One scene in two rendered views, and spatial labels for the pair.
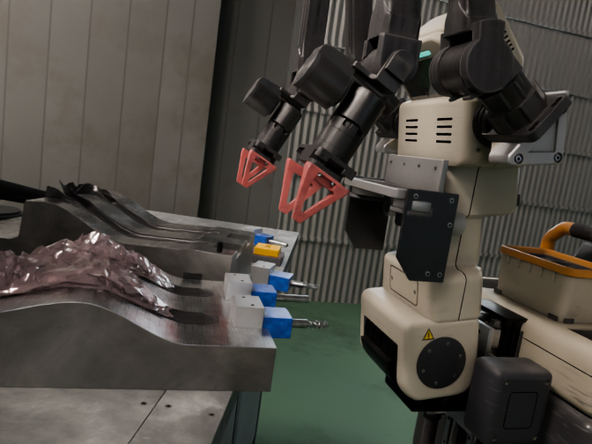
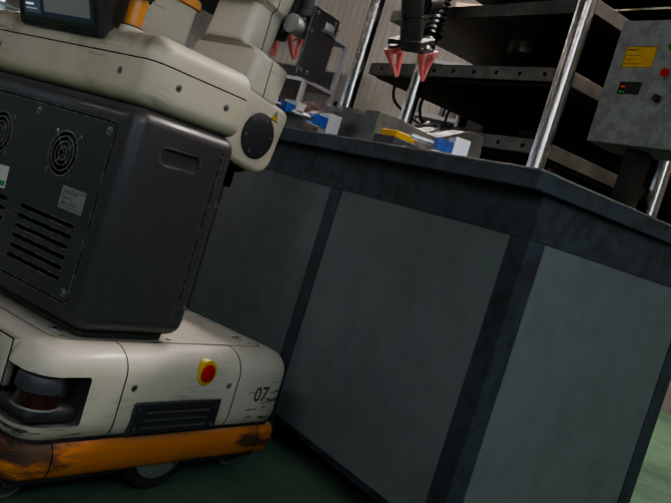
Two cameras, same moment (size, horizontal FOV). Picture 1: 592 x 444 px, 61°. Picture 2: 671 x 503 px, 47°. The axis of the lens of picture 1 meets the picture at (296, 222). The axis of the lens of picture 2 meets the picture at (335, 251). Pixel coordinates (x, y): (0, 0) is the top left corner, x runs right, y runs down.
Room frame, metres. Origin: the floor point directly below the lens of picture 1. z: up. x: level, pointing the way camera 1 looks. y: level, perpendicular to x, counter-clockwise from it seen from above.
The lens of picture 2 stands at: (2.62, -1.15, 0.62)
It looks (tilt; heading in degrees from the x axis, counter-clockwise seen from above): 3 degrees down; 141
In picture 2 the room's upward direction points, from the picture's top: 17 degrees clockwise
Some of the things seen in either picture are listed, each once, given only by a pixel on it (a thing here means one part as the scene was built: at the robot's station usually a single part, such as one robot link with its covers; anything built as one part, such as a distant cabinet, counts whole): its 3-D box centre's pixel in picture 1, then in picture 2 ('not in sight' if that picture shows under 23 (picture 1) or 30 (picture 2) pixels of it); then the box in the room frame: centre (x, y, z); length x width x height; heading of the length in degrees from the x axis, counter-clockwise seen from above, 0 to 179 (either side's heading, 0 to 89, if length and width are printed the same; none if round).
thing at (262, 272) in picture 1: (285, 282); (314, 119); (0.94, 0.00, 0.83); 0.13 x 0.05 x 0.05; 80
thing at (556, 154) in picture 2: not in sight; (496, 159); (0.43, 1.30, 1.01); 1.10 x 0.74 x 0.05; 177
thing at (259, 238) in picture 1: (266, 240); (437, 144); (1.34, 0.07, 0.83); 0.13 x 0.05 x 0.05; 64
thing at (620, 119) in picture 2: not in sight; (606, 253); (1.23, 1.03, 0.73); 0.30 x 0.22 x 1.47; 177
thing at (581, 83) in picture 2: not in sight; (514, 101); (0.43, 1.30, 1.26); 1.10 x 0.74 x 0.05; 177
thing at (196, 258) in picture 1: (121, 234); (415, 143); (0.98, 0.34, 0.87); 0.50 x 0.26 x 0.14; 87
